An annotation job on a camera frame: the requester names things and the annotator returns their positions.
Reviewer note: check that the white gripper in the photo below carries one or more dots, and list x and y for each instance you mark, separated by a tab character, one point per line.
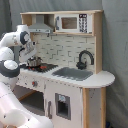
27	51

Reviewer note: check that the small metal pot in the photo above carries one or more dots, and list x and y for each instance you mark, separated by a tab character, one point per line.
34	62

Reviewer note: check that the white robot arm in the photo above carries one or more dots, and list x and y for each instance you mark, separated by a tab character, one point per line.
12	112

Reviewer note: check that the wooden toy kitchen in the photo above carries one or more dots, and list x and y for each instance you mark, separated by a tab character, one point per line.
62	49

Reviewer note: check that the grey range hood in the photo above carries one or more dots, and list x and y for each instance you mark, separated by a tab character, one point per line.
40	24

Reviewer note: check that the black toy stovetop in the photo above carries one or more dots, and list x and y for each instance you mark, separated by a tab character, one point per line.
42	68

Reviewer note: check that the right red stove knob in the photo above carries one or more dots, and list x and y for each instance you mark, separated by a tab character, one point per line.
34	83

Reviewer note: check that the toy microwave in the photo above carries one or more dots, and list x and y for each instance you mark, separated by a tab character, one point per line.
73	23

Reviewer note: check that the grey toy sink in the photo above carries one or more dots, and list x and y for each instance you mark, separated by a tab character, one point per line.
72	73

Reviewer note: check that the black toy faucet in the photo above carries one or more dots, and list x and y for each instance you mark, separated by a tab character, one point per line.
82	63

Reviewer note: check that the white fridge door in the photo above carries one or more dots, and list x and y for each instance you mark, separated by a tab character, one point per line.
63	105

